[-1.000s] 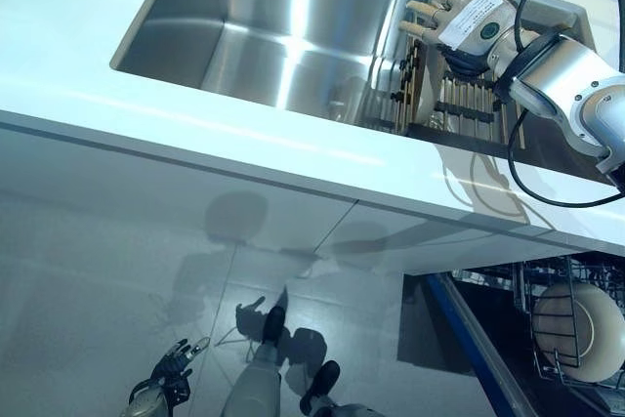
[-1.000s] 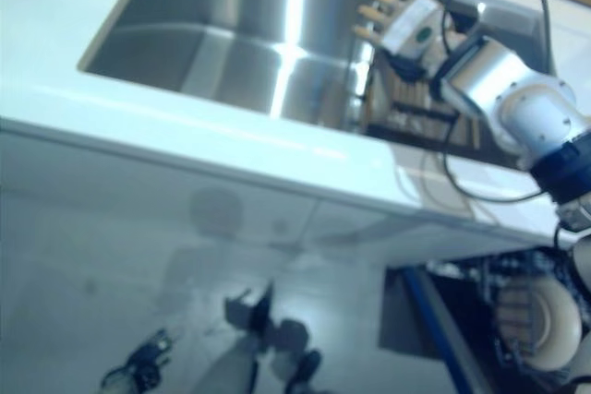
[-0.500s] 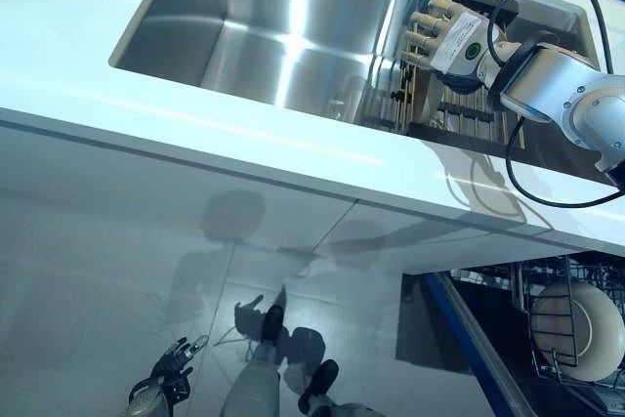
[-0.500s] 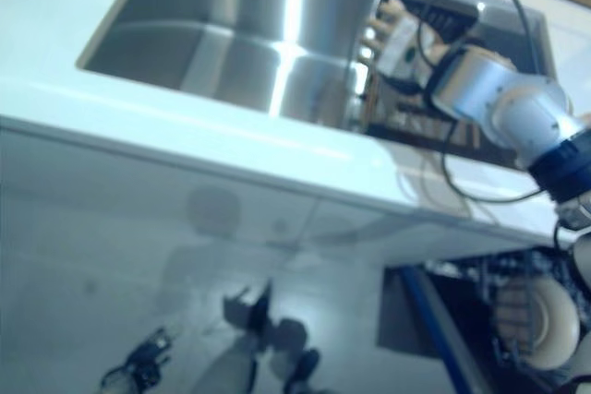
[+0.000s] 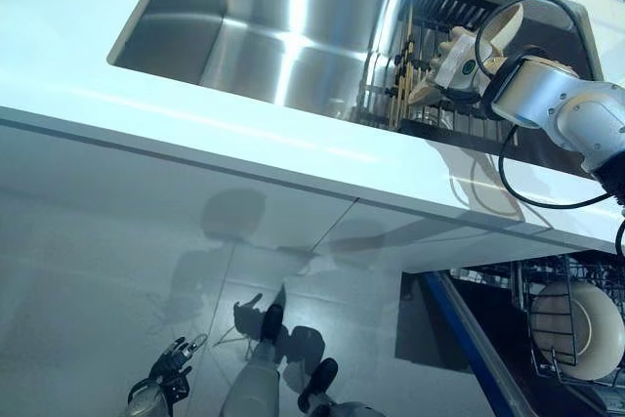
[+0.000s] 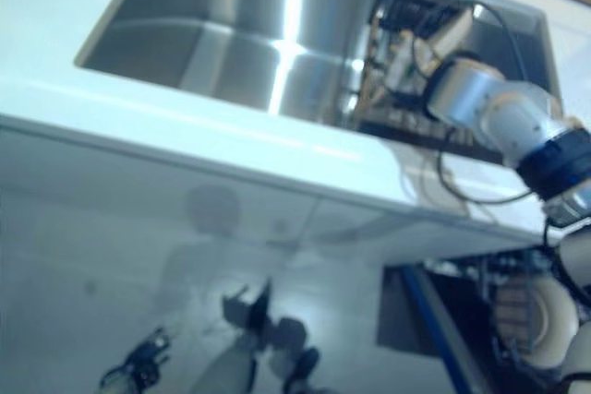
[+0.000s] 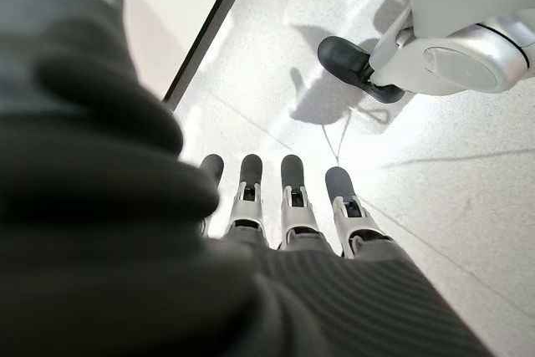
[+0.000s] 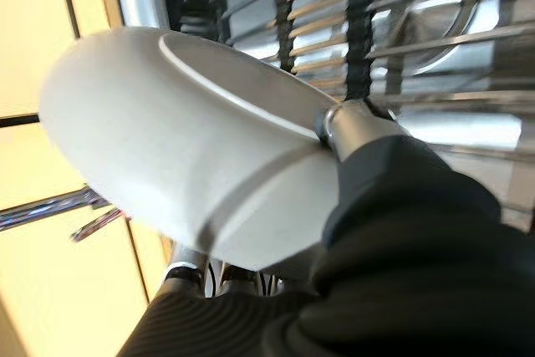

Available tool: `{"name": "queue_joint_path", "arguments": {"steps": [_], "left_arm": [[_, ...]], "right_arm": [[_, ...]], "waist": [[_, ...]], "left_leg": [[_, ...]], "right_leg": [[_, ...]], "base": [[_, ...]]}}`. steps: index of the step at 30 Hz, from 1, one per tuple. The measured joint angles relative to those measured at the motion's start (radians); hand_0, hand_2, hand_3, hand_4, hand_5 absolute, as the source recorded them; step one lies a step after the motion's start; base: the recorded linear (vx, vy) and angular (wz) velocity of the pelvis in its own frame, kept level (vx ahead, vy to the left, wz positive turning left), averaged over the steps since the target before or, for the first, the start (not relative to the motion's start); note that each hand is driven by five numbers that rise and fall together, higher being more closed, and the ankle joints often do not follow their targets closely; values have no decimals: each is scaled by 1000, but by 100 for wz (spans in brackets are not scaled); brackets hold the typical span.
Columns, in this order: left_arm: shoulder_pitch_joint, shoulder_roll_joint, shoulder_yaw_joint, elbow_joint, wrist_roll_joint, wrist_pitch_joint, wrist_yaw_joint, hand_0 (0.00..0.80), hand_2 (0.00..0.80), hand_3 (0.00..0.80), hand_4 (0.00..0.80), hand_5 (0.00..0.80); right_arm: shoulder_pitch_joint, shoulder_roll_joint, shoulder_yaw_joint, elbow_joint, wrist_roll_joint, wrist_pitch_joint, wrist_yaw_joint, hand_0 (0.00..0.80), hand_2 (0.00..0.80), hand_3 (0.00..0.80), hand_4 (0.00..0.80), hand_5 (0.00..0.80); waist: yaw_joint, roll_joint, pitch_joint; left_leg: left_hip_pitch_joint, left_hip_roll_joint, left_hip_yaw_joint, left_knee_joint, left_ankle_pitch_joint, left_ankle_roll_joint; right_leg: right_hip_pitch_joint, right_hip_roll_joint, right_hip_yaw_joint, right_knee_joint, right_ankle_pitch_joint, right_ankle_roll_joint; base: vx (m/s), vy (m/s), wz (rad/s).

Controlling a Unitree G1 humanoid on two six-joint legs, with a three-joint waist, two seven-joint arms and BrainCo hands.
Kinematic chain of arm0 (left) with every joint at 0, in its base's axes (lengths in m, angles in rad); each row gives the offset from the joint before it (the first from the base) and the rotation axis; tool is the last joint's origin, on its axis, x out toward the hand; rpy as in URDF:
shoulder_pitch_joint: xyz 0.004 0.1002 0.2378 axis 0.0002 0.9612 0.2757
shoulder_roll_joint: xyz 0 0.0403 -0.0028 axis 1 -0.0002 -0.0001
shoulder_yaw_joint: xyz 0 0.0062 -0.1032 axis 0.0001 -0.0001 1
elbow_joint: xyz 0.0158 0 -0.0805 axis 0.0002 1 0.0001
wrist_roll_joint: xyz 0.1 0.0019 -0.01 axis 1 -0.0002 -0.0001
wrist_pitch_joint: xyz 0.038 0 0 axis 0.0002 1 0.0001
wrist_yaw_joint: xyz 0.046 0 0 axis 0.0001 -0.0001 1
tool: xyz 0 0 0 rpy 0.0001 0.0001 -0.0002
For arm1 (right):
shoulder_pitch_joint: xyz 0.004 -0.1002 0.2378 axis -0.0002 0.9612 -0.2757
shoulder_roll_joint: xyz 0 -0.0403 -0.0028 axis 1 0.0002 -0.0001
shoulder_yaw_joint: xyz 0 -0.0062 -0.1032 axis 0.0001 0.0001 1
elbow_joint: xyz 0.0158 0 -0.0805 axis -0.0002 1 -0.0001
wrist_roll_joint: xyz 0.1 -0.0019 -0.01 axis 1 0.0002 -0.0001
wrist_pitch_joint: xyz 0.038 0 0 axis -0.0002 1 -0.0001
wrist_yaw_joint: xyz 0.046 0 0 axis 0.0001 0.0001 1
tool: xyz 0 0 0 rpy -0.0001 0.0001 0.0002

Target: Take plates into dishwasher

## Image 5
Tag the wide white cabinet door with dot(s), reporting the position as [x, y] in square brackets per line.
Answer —
[122, 182]

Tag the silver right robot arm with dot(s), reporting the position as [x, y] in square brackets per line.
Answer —
[537, 90]

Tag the black right robot foot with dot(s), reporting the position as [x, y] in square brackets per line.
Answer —
[320, 380]

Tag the black dishwasher door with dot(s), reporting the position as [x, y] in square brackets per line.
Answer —
[488, 363]

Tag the beige round plate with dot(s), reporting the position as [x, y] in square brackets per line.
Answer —
[586, 329]
[508, 26]

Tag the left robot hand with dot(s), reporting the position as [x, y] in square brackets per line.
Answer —
[173, 368]

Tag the stainless steel kitchen sink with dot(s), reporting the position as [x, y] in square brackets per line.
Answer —
[273, 26]

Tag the black wood-sided sink drying rack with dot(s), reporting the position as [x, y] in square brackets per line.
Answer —
[454, 7]

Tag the black left robot foot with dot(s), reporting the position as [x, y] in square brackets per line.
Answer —
[272, 321]

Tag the narrow white cabinet door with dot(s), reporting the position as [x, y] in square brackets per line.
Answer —
[415, 241]

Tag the black robot foot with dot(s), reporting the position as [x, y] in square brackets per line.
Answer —
[272, 321]
[320, 380]

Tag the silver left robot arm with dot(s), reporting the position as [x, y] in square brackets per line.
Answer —
[144, 400]

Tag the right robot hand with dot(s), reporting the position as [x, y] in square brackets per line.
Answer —
[461, 63]

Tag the silver right robot leg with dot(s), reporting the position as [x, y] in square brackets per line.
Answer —
[351, 409]

